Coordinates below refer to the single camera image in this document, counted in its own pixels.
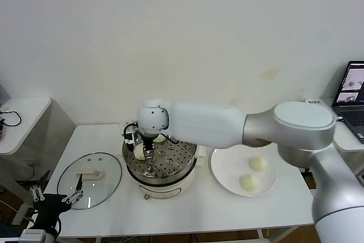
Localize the stainless steel steamer basket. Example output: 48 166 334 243
122 136 197 180

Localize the glass lid cream handle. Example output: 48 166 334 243
57 152 123 210

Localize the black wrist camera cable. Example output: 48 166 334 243
122 122 140 135

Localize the cream electric cooker pot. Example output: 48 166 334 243
115 137 207 200

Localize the black looped cable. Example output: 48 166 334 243
0 109 22 127

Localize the white floor cable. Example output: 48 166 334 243
0 199 19 215

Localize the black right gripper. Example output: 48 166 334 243
131 132 157 167

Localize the white round plate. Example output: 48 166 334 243
210 143 278 197

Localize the grey open laptop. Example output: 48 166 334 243
332 60 364 144

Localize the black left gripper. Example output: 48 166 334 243
30 170 85 228

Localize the white side table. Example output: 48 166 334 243
0 97 77 209

